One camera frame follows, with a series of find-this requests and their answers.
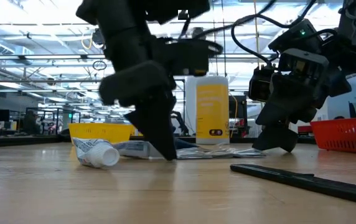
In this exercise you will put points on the yellow plastic basket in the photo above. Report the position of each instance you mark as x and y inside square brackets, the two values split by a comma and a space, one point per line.
[100, 133]

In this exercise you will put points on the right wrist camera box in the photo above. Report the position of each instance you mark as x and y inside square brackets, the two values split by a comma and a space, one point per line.
[260, 84]

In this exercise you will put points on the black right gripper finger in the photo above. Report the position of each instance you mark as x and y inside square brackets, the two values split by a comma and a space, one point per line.
[277, 138]
[276, 115]

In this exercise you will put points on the white-capped toothpaste tube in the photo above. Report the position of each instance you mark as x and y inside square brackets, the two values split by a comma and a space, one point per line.
[134, 149]
[98, 154]

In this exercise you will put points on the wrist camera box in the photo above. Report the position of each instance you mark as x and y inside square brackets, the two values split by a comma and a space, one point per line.
[190, 57]
[260, 84]

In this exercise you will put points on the black table edge frame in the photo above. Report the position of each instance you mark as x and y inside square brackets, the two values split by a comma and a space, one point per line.
[25, 141]

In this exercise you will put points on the black cabinet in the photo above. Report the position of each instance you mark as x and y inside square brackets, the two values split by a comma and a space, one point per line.
[238, 115]

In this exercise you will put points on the yellow white disinfecting wipes canister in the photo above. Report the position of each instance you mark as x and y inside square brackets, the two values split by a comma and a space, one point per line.
[212, 112]

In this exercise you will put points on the white building pillar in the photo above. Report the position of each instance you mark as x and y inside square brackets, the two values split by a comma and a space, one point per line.
[190, 105]

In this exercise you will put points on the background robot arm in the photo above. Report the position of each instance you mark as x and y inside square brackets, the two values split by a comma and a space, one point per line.
[181, 121]

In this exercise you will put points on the red background box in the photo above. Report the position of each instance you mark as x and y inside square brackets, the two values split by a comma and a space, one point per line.
[304, 129]

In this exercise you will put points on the person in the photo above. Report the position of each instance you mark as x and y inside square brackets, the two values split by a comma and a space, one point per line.
[31, 124]

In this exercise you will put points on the bare black comb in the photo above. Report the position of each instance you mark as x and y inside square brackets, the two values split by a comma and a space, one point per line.
[305, 182]

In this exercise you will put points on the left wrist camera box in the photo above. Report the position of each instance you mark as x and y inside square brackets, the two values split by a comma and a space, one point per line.
[190, 57]

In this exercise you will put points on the red plastic basket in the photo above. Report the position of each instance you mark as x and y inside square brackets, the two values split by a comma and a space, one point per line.
[346, 135]

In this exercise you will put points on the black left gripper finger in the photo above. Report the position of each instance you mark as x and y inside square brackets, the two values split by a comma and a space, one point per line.
[159, 130]

